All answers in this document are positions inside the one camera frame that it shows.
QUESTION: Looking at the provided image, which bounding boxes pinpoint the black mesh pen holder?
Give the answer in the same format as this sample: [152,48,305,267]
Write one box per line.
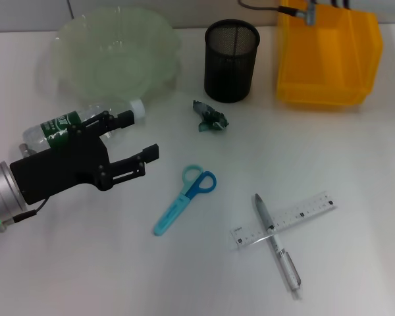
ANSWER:
[203,18,261,104]

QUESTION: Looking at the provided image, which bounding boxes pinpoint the blue and teal scissors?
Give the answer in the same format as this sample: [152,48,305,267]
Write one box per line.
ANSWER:
[152,164,217,236]

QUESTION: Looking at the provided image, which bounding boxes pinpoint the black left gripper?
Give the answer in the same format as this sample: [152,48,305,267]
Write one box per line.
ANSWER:
[9,110,160,205]

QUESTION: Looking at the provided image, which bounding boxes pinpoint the clear plastic ruler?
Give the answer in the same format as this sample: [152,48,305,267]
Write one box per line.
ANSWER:
[229,190,337,251]

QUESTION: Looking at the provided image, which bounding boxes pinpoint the silver white pen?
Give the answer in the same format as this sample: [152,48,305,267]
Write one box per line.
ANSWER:
[253,193,302,292]

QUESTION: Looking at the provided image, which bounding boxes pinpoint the yellow plastic bin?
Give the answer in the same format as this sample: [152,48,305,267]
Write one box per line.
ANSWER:
[275,0,382,107]

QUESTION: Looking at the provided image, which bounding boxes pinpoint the clear bottle with green label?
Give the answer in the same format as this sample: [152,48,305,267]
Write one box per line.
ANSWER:
[22,98,145,157]

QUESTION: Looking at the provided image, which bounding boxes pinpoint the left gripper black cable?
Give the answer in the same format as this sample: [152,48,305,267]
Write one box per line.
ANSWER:
[12,197,49,225]

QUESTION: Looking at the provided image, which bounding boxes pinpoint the translucent green fruit plate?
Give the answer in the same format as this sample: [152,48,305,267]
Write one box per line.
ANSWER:
[38,8,184,103]

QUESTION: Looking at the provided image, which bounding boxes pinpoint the green plastic wrapper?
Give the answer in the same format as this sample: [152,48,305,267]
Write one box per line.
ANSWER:
[192,99,230,133]

